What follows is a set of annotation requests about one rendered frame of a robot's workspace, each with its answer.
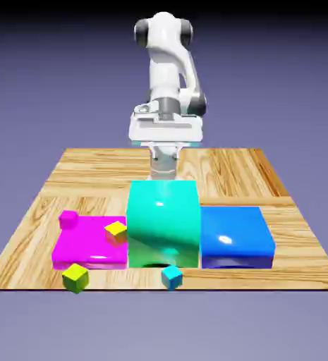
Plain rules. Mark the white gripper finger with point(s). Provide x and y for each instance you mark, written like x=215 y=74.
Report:
x=175 y=151
x=154 y=152

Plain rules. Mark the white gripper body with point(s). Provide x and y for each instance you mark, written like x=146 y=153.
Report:
x=166 y=132

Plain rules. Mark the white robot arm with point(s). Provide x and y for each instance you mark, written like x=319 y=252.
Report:
x=163 y=56

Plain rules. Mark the small yellow cube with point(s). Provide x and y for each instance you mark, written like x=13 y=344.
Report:
x=116 y=232

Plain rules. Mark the small magenta cube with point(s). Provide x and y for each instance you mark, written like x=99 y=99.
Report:
x=68 y=219

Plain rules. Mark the small cyan cube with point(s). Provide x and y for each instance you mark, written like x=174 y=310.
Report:
x=172 y=277

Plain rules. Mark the small yellow-green cube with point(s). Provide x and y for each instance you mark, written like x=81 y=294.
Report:
x=75 y=277

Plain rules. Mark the large teal box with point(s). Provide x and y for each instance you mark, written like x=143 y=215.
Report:
x=163 y=222

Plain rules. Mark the large blue box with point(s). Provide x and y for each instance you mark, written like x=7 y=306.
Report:
x=234 y=234

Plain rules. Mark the large magenta box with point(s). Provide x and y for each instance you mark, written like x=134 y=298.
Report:
x=90 y=242

